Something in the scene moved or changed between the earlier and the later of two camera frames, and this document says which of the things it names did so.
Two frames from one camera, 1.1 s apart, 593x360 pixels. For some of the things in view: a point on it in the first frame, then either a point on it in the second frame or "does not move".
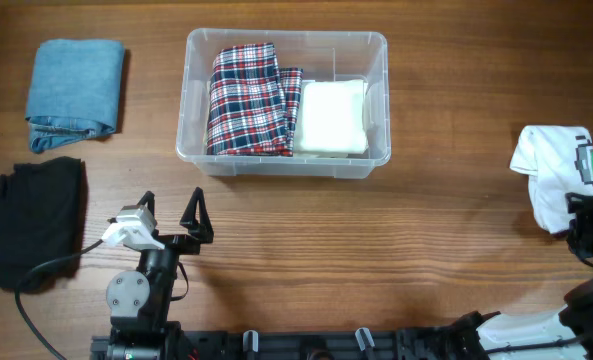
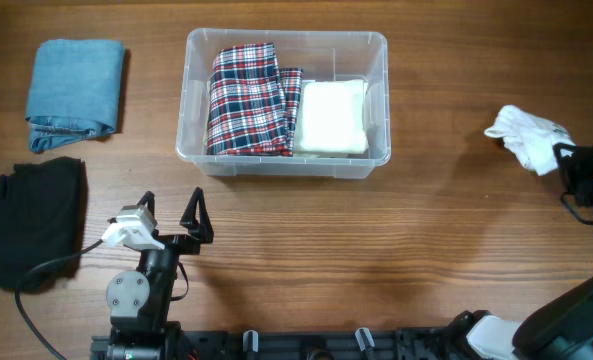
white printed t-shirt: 558,160 to 531,138
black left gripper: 204,231 does not move
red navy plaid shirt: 253,103 does not move
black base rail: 444,342 does not move
